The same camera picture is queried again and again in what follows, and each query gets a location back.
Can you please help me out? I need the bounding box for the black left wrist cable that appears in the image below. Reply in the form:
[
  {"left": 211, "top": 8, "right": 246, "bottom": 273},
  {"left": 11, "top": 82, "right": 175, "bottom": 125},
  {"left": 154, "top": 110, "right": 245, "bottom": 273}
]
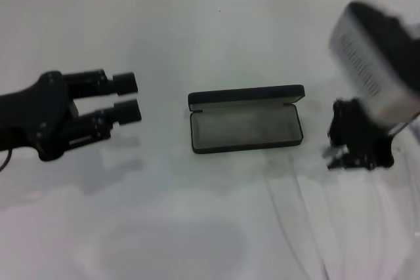
[{"left": 0, "top": 150, "right": 13, "bottom": 173}]

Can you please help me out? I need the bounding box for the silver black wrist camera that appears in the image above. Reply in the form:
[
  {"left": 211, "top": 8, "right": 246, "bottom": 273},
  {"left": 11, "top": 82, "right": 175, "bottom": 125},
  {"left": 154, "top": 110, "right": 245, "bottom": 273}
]
[{"left": 327, "top": 0, "right": 420, "bottom": 129}]

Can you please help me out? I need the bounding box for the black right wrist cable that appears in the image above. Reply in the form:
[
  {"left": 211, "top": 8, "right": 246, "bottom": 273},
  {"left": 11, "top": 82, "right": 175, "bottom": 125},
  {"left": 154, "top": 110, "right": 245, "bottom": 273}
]
[{"left": 388, "top": 121, "right": 413, "bottom": 137}]

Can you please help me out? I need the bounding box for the black glasses case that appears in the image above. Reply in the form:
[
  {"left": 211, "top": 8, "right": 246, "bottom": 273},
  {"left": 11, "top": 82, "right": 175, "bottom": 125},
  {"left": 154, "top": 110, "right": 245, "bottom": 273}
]
[{"left": 187, "top": 84, "right": 306, "bottom": 155}]

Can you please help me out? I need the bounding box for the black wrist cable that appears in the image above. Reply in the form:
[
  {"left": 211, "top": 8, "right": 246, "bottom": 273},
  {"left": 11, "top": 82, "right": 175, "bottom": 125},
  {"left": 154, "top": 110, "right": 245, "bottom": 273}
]
[
  {"left": 388, "top": 121, "right": 413, "bottom": 137},
  {"left": 0, "top": 150, "right": 13, "bottom": 173}
]

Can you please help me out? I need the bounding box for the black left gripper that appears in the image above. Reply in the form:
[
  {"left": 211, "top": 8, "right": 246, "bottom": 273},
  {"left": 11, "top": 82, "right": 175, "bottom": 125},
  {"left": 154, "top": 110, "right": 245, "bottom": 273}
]
[{"left": 0, "top": 70, "right": 143, "bottom": 163}]

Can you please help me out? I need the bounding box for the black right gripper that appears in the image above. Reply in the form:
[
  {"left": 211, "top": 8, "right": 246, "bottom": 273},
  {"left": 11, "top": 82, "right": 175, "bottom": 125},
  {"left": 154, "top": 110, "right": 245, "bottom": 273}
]
[{"left": 327, "top": 97, "right": 395, "bottom": 172}]

